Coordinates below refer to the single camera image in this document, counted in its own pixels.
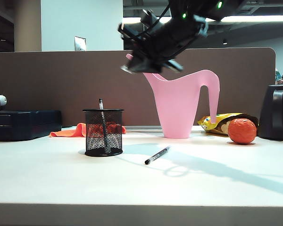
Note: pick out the silver wall plate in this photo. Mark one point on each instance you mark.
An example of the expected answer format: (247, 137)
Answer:
(80, 43)

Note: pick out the black gel pen clear cap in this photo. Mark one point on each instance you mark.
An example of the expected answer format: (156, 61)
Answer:
(101, 104)

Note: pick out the pink plastic watering can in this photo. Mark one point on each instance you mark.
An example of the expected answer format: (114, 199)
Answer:
(177, 106)

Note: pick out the orange ball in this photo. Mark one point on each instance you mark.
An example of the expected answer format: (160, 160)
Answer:
(241, 131)

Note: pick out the yellow snack bag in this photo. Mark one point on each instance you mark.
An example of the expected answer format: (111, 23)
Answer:
(208, 123)

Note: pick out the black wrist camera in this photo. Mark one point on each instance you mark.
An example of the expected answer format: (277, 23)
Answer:
(147, 18)

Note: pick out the black mesh pen basket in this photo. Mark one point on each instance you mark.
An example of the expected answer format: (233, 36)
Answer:
(94, 143)

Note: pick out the person in patterned shirt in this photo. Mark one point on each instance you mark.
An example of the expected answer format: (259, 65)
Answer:
(277, 76)

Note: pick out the black kettle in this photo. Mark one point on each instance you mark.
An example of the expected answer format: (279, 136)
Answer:
(278, 113)

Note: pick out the orange cloth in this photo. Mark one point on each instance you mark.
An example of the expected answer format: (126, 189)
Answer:
(68, 133)

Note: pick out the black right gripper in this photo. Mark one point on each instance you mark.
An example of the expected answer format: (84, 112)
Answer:
(172, 37)

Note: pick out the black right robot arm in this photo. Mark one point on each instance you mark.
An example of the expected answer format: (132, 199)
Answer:
(226, 8)

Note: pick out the brown desk partition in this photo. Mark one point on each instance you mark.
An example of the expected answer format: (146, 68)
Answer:
(61, 82)

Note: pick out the long ceiling light strip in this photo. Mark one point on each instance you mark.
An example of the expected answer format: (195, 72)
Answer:
(261, 18)

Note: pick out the dark storage box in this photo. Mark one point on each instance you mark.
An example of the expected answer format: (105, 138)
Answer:
(21, 124)

